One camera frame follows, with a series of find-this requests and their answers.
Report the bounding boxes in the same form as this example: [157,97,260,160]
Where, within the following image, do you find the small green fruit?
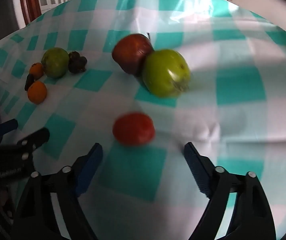
[41,47,70,78]

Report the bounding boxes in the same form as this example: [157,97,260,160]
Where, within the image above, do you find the red tomato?
[112,112,156,146]

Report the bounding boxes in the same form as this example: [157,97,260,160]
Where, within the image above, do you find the dark wrinkled fruit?
[68,51,88,74]

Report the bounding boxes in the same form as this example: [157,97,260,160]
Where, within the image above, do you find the wooden door frame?
[18,0,42,27]

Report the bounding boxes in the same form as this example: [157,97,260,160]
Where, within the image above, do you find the small orange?
[29,63,44,79]
[27,80,47,104]

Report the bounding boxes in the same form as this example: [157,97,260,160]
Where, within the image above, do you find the teal checkered tablecloth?
[0,0,286,240]

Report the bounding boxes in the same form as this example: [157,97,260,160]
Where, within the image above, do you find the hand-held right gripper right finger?
[184,142,276,240]

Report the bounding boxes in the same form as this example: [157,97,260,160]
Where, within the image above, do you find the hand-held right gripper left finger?
[10,142,104,240]

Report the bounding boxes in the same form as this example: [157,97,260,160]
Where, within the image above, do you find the small dark fruit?
[24,74,34,91]

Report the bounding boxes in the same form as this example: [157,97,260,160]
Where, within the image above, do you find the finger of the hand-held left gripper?
[0,119,19,148]
[8,127,50,156]

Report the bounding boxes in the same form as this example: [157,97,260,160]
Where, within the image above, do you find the large green apple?
[142,49,191,98]

